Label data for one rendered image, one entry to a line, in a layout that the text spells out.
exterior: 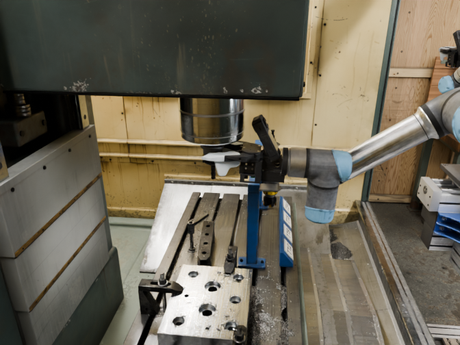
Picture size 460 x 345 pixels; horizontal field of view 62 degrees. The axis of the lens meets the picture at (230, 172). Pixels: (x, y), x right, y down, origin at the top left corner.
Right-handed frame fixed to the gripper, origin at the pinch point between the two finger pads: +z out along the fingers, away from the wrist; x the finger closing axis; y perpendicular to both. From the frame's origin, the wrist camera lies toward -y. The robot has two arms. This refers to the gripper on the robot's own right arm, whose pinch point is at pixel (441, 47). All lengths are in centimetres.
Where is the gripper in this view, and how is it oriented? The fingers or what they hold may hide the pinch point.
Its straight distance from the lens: 220.3
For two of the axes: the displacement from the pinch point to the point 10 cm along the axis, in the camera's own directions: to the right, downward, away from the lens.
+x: 9.8, -1.9, 0.8
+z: -1.5, -3.9, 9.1
